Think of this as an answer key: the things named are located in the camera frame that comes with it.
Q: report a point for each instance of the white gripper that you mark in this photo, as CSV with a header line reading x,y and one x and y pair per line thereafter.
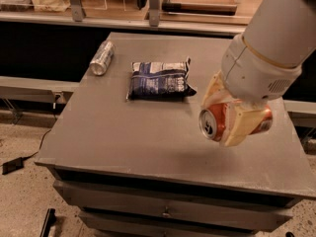
x,y
255,74

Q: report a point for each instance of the red coke can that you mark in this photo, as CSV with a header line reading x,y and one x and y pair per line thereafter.
x,y
212,122

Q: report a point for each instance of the metal bracket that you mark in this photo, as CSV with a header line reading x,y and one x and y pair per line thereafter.
x,y
154,10
78,13

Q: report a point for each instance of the grey cabinet with drawers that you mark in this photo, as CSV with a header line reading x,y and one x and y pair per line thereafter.
x,y
144,167

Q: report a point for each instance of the blue chip bag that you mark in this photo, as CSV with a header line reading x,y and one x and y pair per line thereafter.
x,y
158,80

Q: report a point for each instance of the metal bracket middle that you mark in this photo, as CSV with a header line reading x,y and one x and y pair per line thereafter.
x,y
154,10

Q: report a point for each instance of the metal bracket left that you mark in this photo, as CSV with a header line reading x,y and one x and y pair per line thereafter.
x,y
78,13

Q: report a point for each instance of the grey metal bench rail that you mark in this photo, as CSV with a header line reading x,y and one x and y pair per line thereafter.
x,y
36,90

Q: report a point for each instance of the black power adapter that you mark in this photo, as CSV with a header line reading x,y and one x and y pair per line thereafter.
x,y
12,166

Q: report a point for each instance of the black object on floor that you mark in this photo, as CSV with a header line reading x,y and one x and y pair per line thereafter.
x,y
49,220

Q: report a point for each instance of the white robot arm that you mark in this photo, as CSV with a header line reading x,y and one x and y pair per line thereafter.
x,y
282,32

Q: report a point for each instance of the silver soda can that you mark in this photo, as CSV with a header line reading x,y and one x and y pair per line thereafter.
x,y
102,58

